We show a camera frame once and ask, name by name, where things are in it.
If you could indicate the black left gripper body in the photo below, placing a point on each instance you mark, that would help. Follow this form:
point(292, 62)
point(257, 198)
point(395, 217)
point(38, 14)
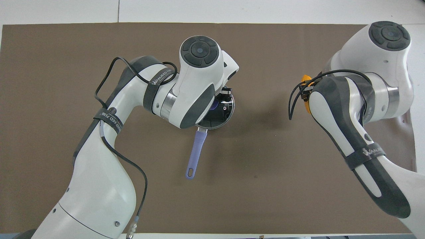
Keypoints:
point(226, 93)

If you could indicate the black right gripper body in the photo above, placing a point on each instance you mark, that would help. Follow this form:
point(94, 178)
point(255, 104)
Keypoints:
point(306, 91)

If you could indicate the yellow corn cob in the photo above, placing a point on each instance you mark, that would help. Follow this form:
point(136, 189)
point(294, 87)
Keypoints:
point(306, 79)

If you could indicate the glass lid with blue knob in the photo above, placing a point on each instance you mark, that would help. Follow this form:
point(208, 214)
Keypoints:
point(220, 113)

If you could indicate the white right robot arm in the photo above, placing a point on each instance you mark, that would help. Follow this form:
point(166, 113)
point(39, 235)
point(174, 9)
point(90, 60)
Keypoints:
point(365, 109)

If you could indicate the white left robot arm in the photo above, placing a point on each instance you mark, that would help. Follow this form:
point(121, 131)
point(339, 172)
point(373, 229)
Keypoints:
point(109, 159)

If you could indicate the dark blue pot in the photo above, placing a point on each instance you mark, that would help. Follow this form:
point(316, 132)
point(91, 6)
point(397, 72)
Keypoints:
point(196, 152)

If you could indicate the brown table mat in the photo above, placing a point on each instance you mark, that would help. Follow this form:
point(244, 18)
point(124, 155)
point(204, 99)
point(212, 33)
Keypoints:
point(259, 159)

